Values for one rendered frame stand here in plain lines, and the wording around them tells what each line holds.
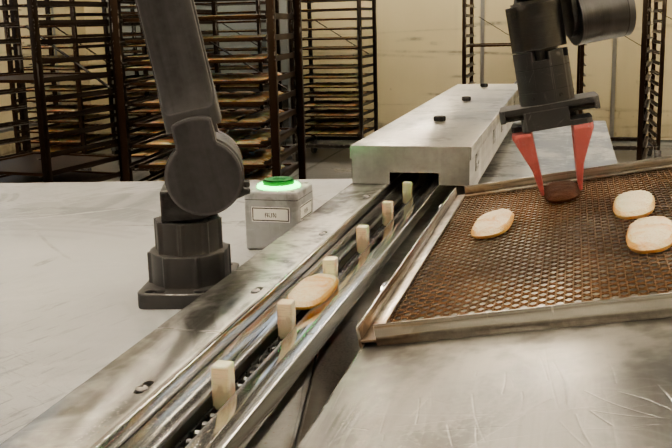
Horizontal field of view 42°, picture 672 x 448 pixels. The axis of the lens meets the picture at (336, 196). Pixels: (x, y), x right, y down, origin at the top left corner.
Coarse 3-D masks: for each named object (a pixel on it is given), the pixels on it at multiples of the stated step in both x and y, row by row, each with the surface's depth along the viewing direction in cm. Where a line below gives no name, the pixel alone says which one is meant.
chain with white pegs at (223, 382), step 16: (384, 208) 113; (400, 208) 123; (384, 224) 113; (368, 240) 100; (352, 256) 98; (336, 272) 87; (288, 304) 73; (288, 320) 73; (224, 368) 60; (256, 368) 68; (224, 384) 60; (240, 384) 64; (224, 400) 60; (208, 416) 59; (192, 432) 57
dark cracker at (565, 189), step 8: (552, 184) 96; (560, 184) 95; (568, 184) 95; (576, 184) 95; (544, 192) 95; (552, 192) 92; (560, 192) 92; (568, 192) 91; (576, 192) 91; (552, 200) 91; (560, 200) 90; (568, 200) 90
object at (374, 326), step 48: (480, 192) 104; (432, 240) 84; (480, 240) 81; (528, 240) 78; (624, 240) 71; (384, 288) 66; (432, 288) 69; (480, 288) 66; (528, 288) 63; (576, 288) 61; (384, 336) 58; (432, 336) 57
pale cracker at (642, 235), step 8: (656, 216) 74; (632, 224) 72; (640, 224) 71; (648, 224) 71; (656, 224) 70; (664, 224) 70; (632, 232) 70; (640, 232) 69; (648, 232) 68; (656, 232) 68; (664, 232) 68; (632, 240) 68; (640, 240) 67; (648, 240) 67; (656, 240) 67; (664, 240) 66; (632, 248) 67; (640, 248) 66; (648, 248) 66; (656, 248) 66; (664, 248) 66
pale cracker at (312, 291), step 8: (304, 280) 83; (312, 280) 83; (320, 280) 83; (328, 280) 83; (336, 280) 84; (296, 288) 80; (304, 288) 80; (312, 288) 80; (320, 288) 80; (328, 288) 81; (288, 296) 79; (296, 296) 79; (304, 296) 78; (312, 296) 78; (320, 296) 79; (328, 296) 80; (296, 304) 77; (304, 304) 77; (312, 304) 78; (320, 304) 79
